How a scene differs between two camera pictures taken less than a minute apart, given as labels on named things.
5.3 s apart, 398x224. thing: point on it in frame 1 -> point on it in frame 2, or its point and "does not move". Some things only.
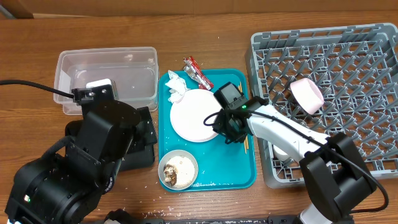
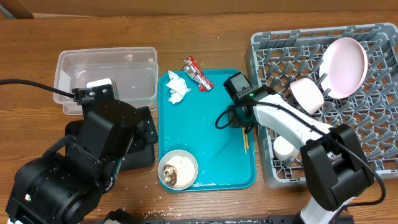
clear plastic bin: [135, 69] does not move
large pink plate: [187, 116] -> [343, 68]
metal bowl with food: [178, 169] does not move
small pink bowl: [306, 94] does not move
